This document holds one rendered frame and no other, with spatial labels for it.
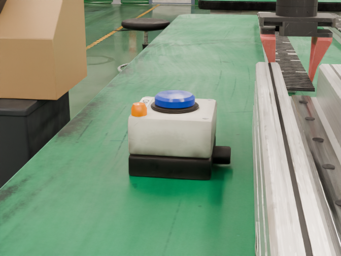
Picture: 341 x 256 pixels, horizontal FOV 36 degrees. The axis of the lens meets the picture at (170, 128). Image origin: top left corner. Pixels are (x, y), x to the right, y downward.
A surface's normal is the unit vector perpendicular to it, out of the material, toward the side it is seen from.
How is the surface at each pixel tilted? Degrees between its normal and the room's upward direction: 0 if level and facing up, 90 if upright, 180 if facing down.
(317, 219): 0
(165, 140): 90
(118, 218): 0
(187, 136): 90
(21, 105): 0
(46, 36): 43
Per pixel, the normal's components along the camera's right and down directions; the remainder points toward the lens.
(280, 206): 0.00, -0.95
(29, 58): -0.12, 0.31
